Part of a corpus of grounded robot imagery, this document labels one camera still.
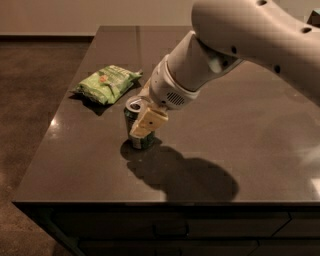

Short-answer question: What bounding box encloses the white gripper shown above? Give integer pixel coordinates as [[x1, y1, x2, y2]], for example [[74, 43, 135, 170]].
[[130, 55, 199, 138]]

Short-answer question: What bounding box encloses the green soda can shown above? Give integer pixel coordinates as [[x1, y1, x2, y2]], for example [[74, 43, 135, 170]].
[[124, 96, 155, 150]]

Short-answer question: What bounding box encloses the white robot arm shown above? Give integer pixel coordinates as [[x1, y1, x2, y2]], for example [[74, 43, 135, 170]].
[[129, 0, 320, 138]]

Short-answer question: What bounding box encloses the green chip bag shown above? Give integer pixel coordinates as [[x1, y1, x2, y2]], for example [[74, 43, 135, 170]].
[[71, 65, 143, 105]]

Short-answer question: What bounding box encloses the dark cabinet drawer front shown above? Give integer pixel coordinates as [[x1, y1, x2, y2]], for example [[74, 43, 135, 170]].
[[54, 212, 289, 240]]

